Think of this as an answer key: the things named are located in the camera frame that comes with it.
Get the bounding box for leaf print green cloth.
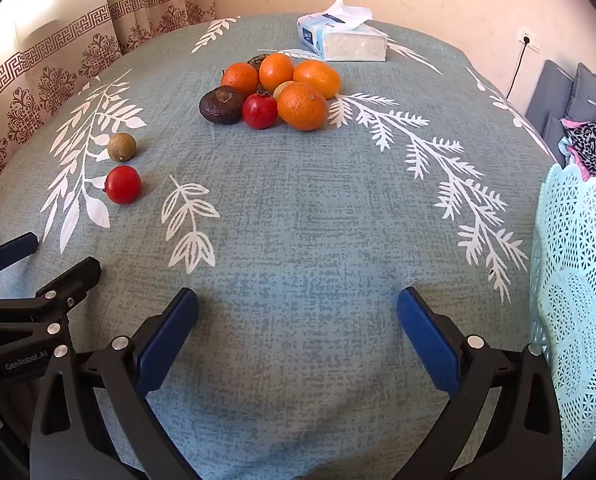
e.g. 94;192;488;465
0;12;563;480

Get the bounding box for white and blue tissue pack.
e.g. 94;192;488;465
297;0;389;62

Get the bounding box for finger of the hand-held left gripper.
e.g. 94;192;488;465
0;232;40;299
0;256;102;342

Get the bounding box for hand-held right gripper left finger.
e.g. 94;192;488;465
29;287;201;480

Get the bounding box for red tomato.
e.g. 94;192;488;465
103;165;142;205
242;91;279;130

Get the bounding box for grey-blue cushion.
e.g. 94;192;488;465
542;112;573;161
565;62;596;126
525;59;578;126

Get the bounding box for light blue plastic basket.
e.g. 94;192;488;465
528;162;596;476

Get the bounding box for large round orange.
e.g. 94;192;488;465
277;81;328;132

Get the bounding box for pink cloth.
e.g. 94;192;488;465
560;117;593;181

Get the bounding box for beige patterned curtain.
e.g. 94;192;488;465
0;0;217;221

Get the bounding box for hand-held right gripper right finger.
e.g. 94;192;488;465
397;286;564;480

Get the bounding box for oval orange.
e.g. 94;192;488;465
293;59;341;100

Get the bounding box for black power cable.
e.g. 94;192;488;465
506;42;528;98

